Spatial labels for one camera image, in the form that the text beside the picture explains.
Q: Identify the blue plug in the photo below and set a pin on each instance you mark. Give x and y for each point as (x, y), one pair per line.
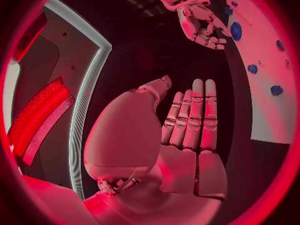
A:
(280, 45)

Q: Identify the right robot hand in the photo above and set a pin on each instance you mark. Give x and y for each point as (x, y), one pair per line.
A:
(199, 24)

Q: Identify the blue block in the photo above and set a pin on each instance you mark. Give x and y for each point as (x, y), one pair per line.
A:
(252, 69)
(276, 90)

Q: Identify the glowing light bar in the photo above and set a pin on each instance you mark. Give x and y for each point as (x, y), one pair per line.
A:
(37, 114)

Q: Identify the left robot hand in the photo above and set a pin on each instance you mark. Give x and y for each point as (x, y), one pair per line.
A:
(131, 135)

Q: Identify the blue gear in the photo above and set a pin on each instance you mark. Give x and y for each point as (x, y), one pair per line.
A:
(236, 31)

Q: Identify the white task board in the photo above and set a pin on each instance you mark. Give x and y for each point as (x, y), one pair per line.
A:
(264, 101)

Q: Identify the blue peg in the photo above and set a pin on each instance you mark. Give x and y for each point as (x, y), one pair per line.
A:
(228, 10)
(234, 3)

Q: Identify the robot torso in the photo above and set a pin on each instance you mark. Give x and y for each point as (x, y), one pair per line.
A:
(58, 60)

